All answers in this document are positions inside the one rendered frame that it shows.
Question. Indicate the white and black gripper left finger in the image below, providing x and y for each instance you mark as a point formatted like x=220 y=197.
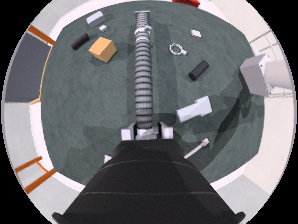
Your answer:
x=129 y=133

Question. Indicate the small tan box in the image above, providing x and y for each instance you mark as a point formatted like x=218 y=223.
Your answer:
x=103 y=49

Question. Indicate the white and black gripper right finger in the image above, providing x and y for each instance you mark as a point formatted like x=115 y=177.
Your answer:
x=164 y=131

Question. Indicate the black hose piece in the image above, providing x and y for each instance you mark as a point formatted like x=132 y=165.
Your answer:
x=79 y=41

